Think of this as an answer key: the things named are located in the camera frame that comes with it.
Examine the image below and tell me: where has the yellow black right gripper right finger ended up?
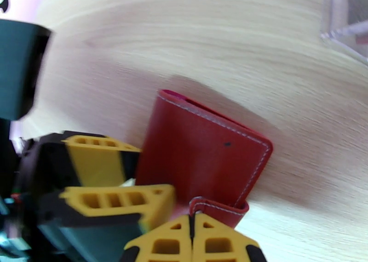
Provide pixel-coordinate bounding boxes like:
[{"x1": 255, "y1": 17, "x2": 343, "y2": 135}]
[{"x1": 192, "y1": 212, "x2": 261, "y2": 262}]

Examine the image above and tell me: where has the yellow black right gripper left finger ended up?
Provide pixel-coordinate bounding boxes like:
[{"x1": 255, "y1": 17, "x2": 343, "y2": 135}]
[{"x1": 119, "y1": 213, "x2": 194, "y2": 262}]

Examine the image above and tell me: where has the red leather card holder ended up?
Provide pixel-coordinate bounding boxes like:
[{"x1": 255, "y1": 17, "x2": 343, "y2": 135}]
[{"x1": 135, "y1": 89, "x2": 274, "y2": 231}]

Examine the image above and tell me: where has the clear acrylic card stand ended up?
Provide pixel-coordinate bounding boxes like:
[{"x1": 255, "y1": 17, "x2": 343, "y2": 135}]
[{"x1": 319, "y1": 0, "x2": 368, "y2": 65}]

